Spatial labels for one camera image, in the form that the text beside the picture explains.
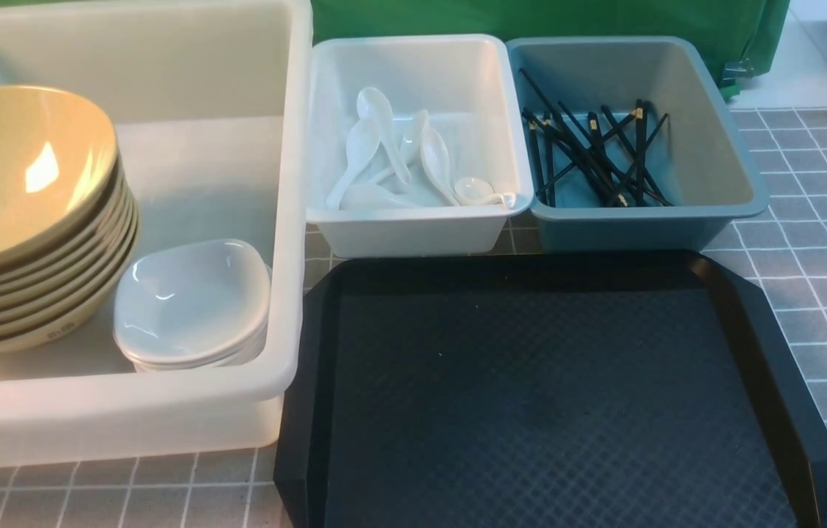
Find white ceramic soup spoon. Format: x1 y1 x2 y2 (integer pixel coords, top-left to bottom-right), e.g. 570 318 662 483
356 87 411 185

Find white square sauce dish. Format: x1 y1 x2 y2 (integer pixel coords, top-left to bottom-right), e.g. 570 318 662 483
113 238 273 340

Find beige noodle bowl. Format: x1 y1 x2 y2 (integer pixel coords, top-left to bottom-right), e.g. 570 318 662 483
0 86 119 267

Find bottom stacked beige bowl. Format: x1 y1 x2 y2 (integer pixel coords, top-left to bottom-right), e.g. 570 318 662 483
0 232 139 354

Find top stacked beige bowl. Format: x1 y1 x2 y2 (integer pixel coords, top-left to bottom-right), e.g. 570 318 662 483
0 167 126 294

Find small white spoon front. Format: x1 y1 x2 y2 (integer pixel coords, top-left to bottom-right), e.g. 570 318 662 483
453 177 517 210

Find white spoon right bin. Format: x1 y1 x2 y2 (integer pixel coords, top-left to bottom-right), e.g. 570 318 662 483
420 125 461 207

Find white plastic spoon bin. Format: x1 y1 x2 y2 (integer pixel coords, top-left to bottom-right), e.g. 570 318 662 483
305 34 533 260

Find white spoon centre bin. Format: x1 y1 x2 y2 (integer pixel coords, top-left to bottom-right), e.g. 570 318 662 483
369 109 428 184

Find white spoon in bin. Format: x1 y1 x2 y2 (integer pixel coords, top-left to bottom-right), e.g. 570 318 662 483
326 118 381 210

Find lower stacked white dish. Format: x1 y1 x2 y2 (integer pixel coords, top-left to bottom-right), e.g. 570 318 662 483
133 343 262 373

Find stacked white dish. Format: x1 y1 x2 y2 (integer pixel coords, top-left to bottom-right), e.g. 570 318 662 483
113 325 266 373
133 343 262 373

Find black serving tray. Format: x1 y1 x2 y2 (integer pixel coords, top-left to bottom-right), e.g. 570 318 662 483
273 250 827 527

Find long leaning black chopstick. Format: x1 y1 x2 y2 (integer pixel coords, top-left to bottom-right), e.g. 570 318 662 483
518 69 634 207

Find black chopstick crossing centre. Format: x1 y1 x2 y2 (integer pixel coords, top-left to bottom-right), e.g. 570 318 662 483
599 100 672 207

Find top stacked white dish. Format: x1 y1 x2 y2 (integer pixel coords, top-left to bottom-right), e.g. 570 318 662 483
113 325 266 373

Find large translucent white tub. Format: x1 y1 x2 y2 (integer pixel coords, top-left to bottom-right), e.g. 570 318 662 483
0 1 313 468

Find black chopstick vertical right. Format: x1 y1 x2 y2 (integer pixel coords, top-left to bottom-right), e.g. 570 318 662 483
608 112 671 206

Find teal plastic chopstick bin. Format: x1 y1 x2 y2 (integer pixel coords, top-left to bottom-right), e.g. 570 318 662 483
507 36 769 253

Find metal clamp on backdrop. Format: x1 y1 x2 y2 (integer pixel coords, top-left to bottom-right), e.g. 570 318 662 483
718 58 756 89

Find green cloth backdrop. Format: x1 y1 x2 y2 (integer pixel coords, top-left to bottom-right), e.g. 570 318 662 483
311 1 790 86

